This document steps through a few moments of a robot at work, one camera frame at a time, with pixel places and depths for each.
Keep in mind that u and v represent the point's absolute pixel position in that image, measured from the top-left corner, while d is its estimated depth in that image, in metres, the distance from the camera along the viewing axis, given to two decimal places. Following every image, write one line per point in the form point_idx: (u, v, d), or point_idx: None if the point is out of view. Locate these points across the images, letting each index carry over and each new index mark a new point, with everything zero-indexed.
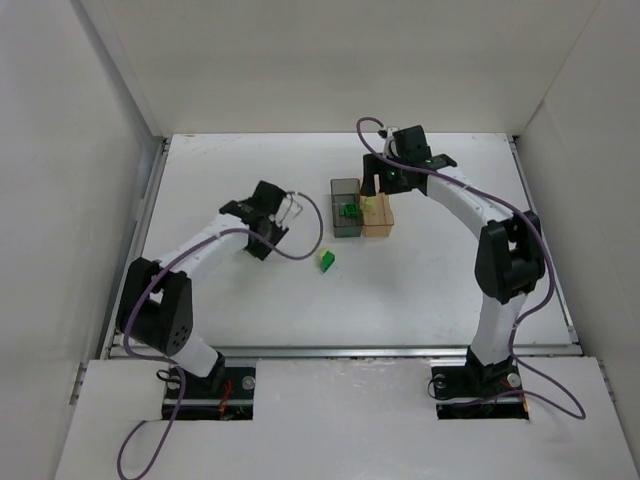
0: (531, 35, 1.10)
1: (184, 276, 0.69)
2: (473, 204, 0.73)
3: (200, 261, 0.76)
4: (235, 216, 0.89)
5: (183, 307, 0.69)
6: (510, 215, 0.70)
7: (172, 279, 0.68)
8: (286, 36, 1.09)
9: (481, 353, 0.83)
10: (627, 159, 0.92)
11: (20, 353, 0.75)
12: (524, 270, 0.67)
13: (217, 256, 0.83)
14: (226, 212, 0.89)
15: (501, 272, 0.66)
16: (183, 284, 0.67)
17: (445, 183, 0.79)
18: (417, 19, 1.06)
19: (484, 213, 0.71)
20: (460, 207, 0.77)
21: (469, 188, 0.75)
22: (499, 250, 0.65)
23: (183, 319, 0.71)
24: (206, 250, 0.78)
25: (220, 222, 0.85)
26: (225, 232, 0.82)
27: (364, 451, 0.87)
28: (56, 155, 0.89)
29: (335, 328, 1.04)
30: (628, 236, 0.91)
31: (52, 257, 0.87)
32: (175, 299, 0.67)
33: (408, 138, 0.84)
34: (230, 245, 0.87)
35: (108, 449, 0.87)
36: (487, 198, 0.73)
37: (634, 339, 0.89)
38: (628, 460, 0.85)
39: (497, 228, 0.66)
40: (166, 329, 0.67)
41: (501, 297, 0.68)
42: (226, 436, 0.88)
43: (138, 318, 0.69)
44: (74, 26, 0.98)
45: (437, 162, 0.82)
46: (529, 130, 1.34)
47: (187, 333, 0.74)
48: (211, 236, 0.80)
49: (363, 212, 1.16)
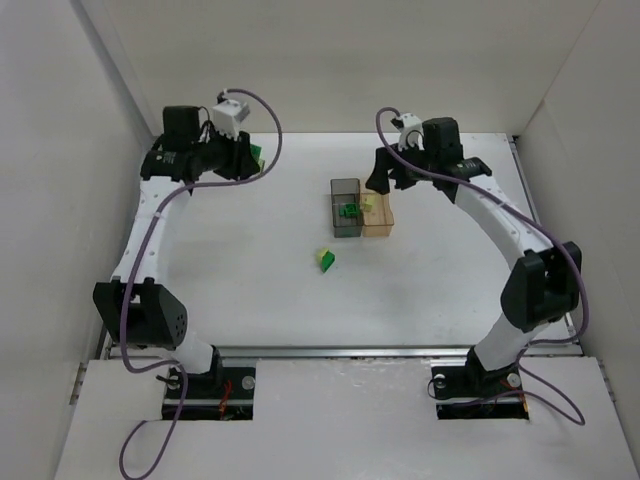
0: (530, 36, 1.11)
1: (155, 286, 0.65)
2: (509, 226, 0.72)
3: (156, 255, 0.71)
4: (163, 176, 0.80)
5: (168, 304, 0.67)
6: (549, 244, 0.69)
7: (144, 290, 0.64)
8: (287, 36, 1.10)
9: (486, 359, 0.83)
10: (626, 159, 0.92)
11: (20, 352, 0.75)
12: (555, 303, 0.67)
13: (170, 229, 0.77)
14: (150, 177, 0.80)
15: (531, 304, 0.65)
16: (157, 292, 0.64)
17: (479, 197, 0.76)
18: (417, 20, 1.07)
19: (521, 239, 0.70)
20: (493, 223, 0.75)
21: (506, 206, 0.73)
22: (534, 284, 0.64)
23: (174, 310, 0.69)
24: (156, 236, 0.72)
25: (151, 194, 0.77)
26: (162, 206, 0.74)
27: (365, 451, 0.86)
28: (56, 152, 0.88)
29: (335, 328, 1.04)
30: (628, 234, 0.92)
31: (52, 255, 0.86)
32: (157, 306, 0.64)
33: (443, 137, 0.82)
34: (176, 208, 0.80)
35: (107, 449, 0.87)
36: (526, 222, 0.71)
37: (634, 338, 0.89)
38: (629, 460, 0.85)
39: (536, 261, 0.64)
40: (166, 329, 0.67)
41: (525, 327, 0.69)
42: (226, 436, 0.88)
43: (131, 330, 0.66)
44: (74, 24, 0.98)
45: (469, 168, 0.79)
46: (529, 131, 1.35)
47: (183, 314, 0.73)
48: (152, 219, 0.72)
49: (363, 212, 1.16)
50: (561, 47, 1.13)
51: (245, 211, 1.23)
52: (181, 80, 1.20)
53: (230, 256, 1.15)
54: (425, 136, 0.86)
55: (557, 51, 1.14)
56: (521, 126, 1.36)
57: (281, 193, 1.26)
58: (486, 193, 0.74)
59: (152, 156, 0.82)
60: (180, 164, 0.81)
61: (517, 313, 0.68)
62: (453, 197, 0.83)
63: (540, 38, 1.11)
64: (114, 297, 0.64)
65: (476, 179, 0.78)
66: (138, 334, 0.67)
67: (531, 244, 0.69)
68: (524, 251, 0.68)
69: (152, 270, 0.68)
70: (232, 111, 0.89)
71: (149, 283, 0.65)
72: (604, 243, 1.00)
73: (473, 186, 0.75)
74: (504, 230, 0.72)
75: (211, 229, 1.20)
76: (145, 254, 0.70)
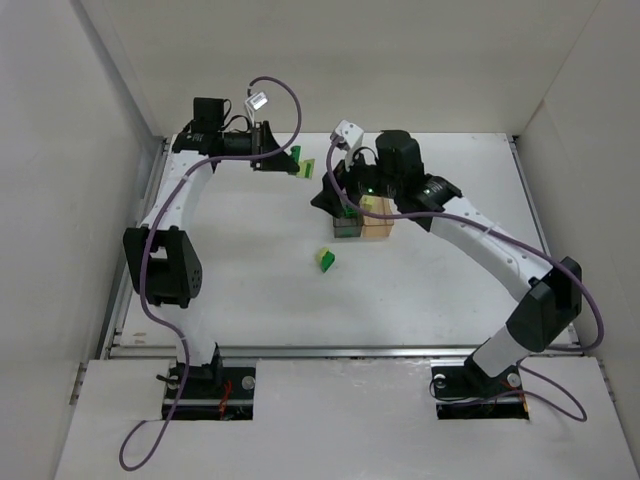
0: (530, 35, 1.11)
1: (179, 232, 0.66)
2: (502, 254, 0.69)
3: (182, 210, 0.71)
4: (192, 149, 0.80)
5: (189, 254, 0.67)
6: (547, 264, 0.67)
7: (169, 238, 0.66)
8: (287, 36, 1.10)
9: (487, 365, 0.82)
10: (627, 159, 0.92)
11: (20, 352, 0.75)
12: (564, 319, 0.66)
13: (195, 196, 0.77)
14: (180, 149, 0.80)
15: (545, 329, 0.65)
16: (180, 237, 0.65)
17: (460, 225, 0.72)
18: (417, 20, 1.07)
19: (519, 266, 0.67)
20: (480, 251, 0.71)
21: (493, 232, 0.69)
22: (545, 312, 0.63)
23: (193, 263, 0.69)
24: (182, 197, 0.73)
25: (181, 163, 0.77)
26: (192, 170, 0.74)
27: (364, 451, 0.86)
28: (56, 152, 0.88)
29: (335, 328, 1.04)
30: (628, 235, 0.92)
31: (52, 255, 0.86)
32: (179, 250, 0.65)
33: (404, 161, 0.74)
34: (204, 178, 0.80)
35: (107, 449, 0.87)
36: (518, 247, 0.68)
37: (634, 338, 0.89)
38: (628, 460, 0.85)
39: (543, 290, 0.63)
40: (184, 279, 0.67)
41: (540, 346, 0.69)
42: (226, 436, 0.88)
43: (150, 279, 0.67)
44: (74, 24, 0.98)
45: (437, 193, 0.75)
46: (529, 130, 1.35)
47: (201, 272, 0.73)
48: (179, 181, 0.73)
49: (363, 212, 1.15)
50: (561, 47, 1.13)
51: (244, 211, 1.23)
52: (181, 80, 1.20)
53: (230, 256, 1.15)
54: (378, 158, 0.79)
55: (557, 51, 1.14)
56: (521, 126, 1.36)
57: (281, 193, 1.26)
58: (469, 222, 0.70)
59: (182, 136, 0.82)
60: (207, 142, 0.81)
61: (530, 337, 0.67)
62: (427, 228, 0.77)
63: (540, 38, 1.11)
64: (141, 241, 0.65)
65: (451, 206, 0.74)
66: (157, 283, 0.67)
67: (530, 268, 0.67)
68: (528, 279, 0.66)
69: (177, 222, 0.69)
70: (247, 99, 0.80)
71: (173, 230, 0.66)
72: (605, 243, 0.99)
73: (454, 217, 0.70)
74: (498, 259, 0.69)
75: (211, 229, 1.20)
76: (171, 209, 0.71)
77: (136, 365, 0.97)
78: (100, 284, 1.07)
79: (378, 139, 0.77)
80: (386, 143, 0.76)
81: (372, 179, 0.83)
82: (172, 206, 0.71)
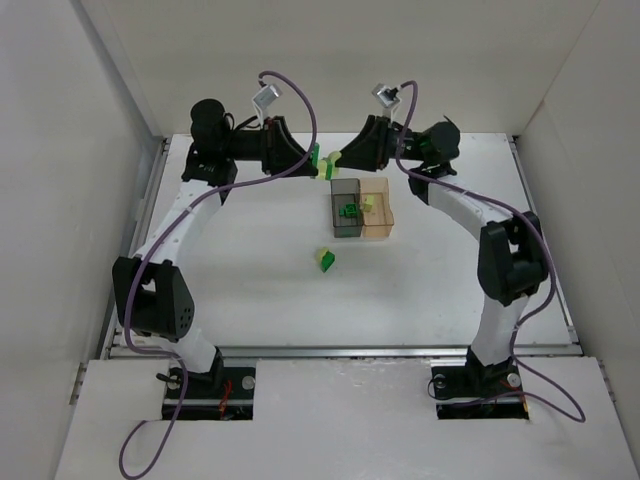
0: (531, 35, 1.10)
1: (170, 267, 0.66)
2: (472, 207, 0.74)
3: (179, 243, 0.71)
4: (202, 180, 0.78)
5: (179, 291, 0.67)
6: (510, 217, 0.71)
7: (161, 272, 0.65)
8: (287, 36, 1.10)
9: (480, 353, 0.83)
10: (627, 160, 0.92)
11: (20, 353, 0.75)
12: (527, 271, 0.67)
13: (198, 227, 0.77)
14: (189, 180, 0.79)
15: (503, 272, 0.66)
16: (172, 273, 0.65)
17: (445, 191, 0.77)
18: (417, 20, 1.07)
19: (484, 215, 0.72)
20: (461, 212, 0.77)
21: (469, 192, 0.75)
22: (499, 249, 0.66)
23: (183, 301, 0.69)
24: (182, 229, 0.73)
25: (188, 193, 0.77)
26: (196, 203, 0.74)
27: (364, 451, 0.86)
28: (56, 154, 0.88)
29: (335, 328, 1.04)
30: (628, 235, 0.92)
31: (52, 256, 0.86)
32: (169, 284, 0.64)
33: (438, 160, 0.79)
34: (210, 210, 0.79)
35: (107, 450, 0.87)
36: (487, 201, 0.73)
37: (634, 339, 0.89)
38: (628, 461, 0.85)
39: (496, 228, 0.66)
40: (170, 316, 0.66)
41: (504, 299, 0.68)
42: (225, 436, 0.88)
43: (137, 312, 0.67)
44: (74, 25, 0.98)
45: (438, 171, 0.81)
46: (529, 130, 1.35)
47: (192, 309, 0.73)
48: (182, 213, 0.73)
49: (363, 212, 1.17)
50: (562, 47, 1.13)
51: (244, 212, 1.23)
52: (180, 80, 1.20)
53: (230, 257, 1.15)
54: (418, 136, 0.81)
55: (557, 52, 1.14)
56: (521, 126, 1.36)
57: (281, 193, 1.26)
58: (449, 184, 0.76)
59: (193, 165, 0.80)
60: (219, 176, 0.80)
61: (492, 283, 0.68)
62: (426, 200, 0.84)
63: (541, 38, 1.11)
64: (132, 272, 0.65)
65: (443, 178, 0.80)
66: (144, 316, 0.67)
67: (494, 216, 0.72)
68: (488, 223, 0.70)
69: (171, 256, 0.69)
70: (255, 95, 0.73)
71: (166, 264, 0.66)
72: (604, 243, 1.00)
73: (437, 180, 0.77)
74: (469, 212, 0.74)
75: (211, 229, 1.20)
76: (168, 241, 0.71)
77: (136, 365, 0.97)
78: (100, 285, 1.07)
79: (435, 125, 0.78)
80: (439, 136, 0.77)
81: (406, 140, 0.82)
82: (169, 237, 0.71)
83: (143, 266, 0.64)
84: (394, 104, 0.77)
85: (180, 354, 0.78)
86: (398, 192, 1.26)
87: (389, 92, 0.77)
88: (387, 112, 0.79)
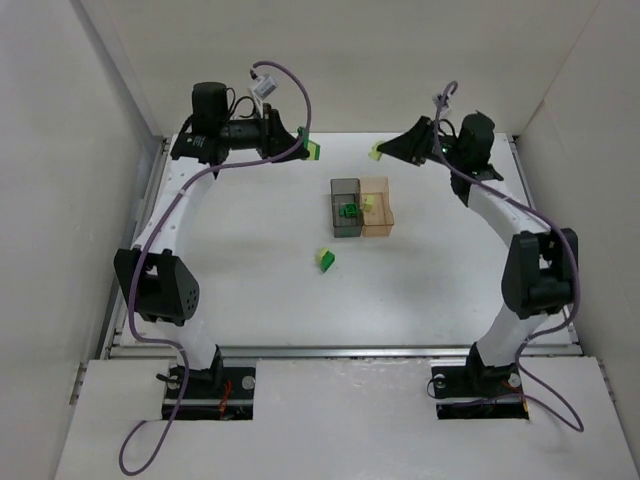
0: (531, 34, 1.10)
1: (171, 256, 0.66)
2: (510, 214, 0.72)
3: (177, 229, 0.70)
4: (192, 156, 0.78)
5: (182, 277, 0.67)
6: (547, 231, 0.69)
7: (161, 261, 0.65)
8: (287, 35, 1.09)
9: (485, 355, 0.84)
10: (628, 159, 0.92)
11: (20, 353, 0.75)
12: (551, 289, 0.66)
13: (193, 209, 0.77)
14: (180, 157, 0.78)
15: (526, 284, 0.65)
16: (173, 263, 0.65)
17: (485, 194, 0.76)
18: (417, 20, 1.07)
19: (520, 224, 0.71)
20: (498, 218, 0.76)
21: (510, 199, 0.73)
22: (527, 262, 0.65)
23: (188, 284, 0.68)
24: (177, 215, 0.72)
25: (179, 173, 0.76)
26: (189, 185, 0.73)
27: (364, 451, 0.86)
28: (56, 154, 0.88)
29: (335, 328, 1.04)
30: (628, 235, 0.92)
31: (51, 256, 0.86)
32: (171, 273, 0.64)
33: (472, 146, 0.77)
34: (201, 189, 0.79)
35: (107, 450, 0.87)
36: (527, 210, 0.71)
37: (634, 338, 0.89)
38: (628, 461, 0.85)
39: (529, 239, 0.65)
40: (177, 300, 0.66)
41: (522, 311, 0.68)
42: (226, 436, 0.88)
43: (144, 297, 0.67)
44: (74, 24, 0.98)
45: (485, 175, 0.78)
46: (529, 130, 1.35)
47: (197, 290, 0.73)
48: (177, 197, 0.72)
49: (363, 212, 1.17)
50: (562, 47, 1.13)
51: (244, 212, 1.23)
52: (180, 80, 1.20)
53: (230, 256, 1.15)
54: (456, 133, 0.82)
55: (557, 52, 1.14)
56: (521, 126, 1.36)
57: (281, 193, 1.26)
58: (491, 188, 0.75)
59: (183, 140, 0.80)
60: (207, 148, 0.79)
61: (513, 293, 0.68)
62: (465, 202, 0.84)
63: (541, 38, 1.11)
64: (133, 263, 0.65)
65: (487, 182, 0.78)
66: (150, 302, 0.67)
67: (530, 227, 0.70)
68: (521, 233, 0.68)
69: (171, 245, 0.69)
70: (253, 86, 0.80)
71: (166, 253, 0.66)
72: (604, 242, 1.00)
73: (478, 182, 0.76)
74: (506, 218, 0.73)
75: (211, 229, 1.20)
76: (165, 228, 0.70)
77: (136, 365, 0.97)
78: (100, 285, 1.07)
79: (469, 115, 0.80)
80: (470, 125, 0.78)
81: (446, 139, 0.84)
82: (166, 225, 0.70)
83: (143, 258, 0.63)
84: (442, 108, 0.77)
85: (182, 346, 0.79)
86: (399, 192, 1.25)
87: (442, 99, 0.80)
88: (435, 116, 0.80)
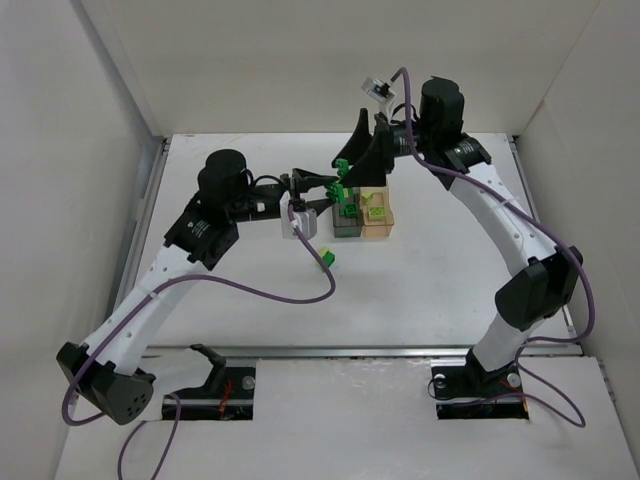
0: (530, 34, 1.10)
1: (112, 374, 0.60)
2: (511, 227, 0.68)
3: (133, 337, 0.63)
4: (182, 248, 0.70)
5: (121, 395, 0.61)
6: (551, 250, 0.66)
7: (98, 378, 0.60)
8: (286, 36, 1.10)
9: (484, 359, 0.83)
10: (627, 159, 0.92)
11: (20, 354, 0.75)
12: (550, 302, 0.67)
13: (168, 307, 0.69)
14: (171, 245, 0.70)
15: (527, 308, 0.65)
16: (108, 384, 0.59)
17: (478, 191, 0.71)
18: (416, 20, 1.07)
19: (524, 243, 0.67)
20: (492, 222, 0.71)
21: (508, 205, 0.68)
22: (535, 292, 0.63)
23: (132, 396, 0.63)
24: (140, 320, 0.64)
25: (161, 266, 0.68)
26: (161, 288, 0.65)
27: (365, 452, 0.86)
28: (55, 155, 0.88)
29: (335, 329, 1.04)
30: (628, 234, 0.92)
31: (51, 257, 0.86)
32: (108, 399, 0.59)
33: (444, 113, 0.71)
34: (186, 286, 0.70)
35: (108, 449, 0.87)
36: (529, 225, 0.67)
37: (635, 338, 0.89)
38: (628, 461, 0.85)
39: (537, 268, 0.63)
40: (115, 411, 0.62)
41: (523, 326, 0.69)
42: (226, 436, 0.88)
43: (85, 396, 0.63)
44: (74, 25, 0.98)
45: (468, 154, 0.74)
46: (529, 129, 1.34)
47: (148, 391, 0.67)
48: (144, 298, 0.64)
49: (363, 212, 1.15)
50: (562, 47, 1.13)
51: None
52: (180, 80, 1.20)
53: (229, 258, 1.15)
54: (421, 107, 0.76)
55: (556, 52, 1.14)
56: (522, 126, 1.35)
57: None
58: (487, 188, 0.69)
59: (183, 224, 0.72)
60: (204, 241, 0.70)
61: (514, 313, 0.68)
62: (447, 186, 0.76)
63: (541, 38, 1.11)
64: (73, 366, 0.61)
65: (475, 168, 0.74)
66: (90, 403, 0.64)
67: (534, 248, 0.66)
68: (528, 258, 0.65)
69: (118, 355, 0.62)
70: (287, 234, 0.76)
71: (108, 368, 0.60)
72: (603, 243, 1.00)
73: (472, 179, 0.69)
74: (507, 232, 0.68)
75: None
76: (119, 335, 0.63)
77: None
78: (100, 284, 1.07)
79: (426, 84, 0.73)
80: (433, 91, 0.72)
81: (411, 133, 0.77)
82: (122, 331, 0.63)
83: (79, 374, 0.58)
84: (387, 99, 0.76)
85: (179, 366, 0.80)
86: (397, 192, 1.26)
87: (380, 89, 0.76)
88: (383, 108, 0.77)
